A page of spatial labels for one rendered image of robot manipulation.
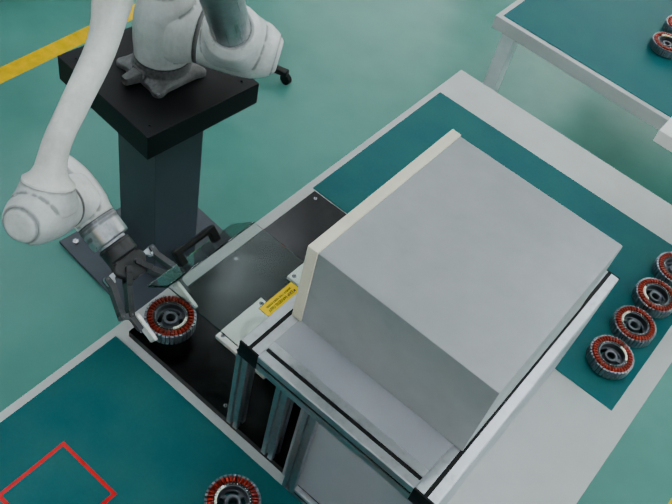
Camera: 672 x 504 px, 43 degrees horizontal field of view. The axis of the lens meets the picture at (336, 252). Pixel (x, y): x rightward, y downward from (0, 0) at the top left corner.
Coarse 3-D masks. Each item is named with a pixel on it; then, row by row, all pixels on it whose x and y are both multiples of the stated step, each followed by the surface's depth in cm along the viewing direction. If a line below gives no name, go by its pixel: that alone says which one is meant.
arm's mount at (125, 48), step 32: (128, 32) 243; (64, 64) 230; (96, 96) 226; (128, 96) 226; (192, 96) 231; (224, 96) 233; (256, 96) 243; (128, 128) 222; (160, 128) 221; (192, 128) 229
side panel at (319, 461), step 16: (304, 416) 150; (304, 432) 156; (320, 432) 153; (304, 448) 157; (320, 448) 156; (336, 448) 152; (288, 464) 166; (304, 464) 164; (320, 464) 160; (336, 464) 155; (352, 464) 151; (288, 480) 171; (304, 480) 169; (320, 480) 164; (336, 480) 159; (352, 480) 155; (368, 480) 151; (384, 480) 147; (304, 496) 170; (320, 496) 168; (336, 496) 163; (352, 496) 158; (368, 496) 154; (384, 496) 150; (400, 496) 146
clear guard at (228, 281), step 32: (256, 224) 175; (192, 256) 172; (224, 256) 168; (256, 256) 170; (288, 256) 171; (192, 288) 162; (224, 288) 163; (256, 288) 165; (224, 320) 159; (256, 320) 160
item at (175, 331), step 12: (156, 300) 185; (168, 300) 186; (180, 300) 186; (156, 312) 184; (168, 312) 185; (180, 312) 187; (192, 312) 185; (156, 324) 182; (168, 324) 183; (180, 324) 182; (192, 324) 183; (156, 336) 181; (168, 336) 180; (180, 336) 181
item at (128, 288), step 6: (126, 270) 180; (126, 276) 180; (126, 282) 180; (132, 282) 180; (126, 288) 180; (132, 288) 180; (126, 294) 180; (132, 294) 180; (126, 300) 180; (132, 300) 180; (126, 306) 180; (132, 306) 179; (126, 312) 180; (132, 312) 179
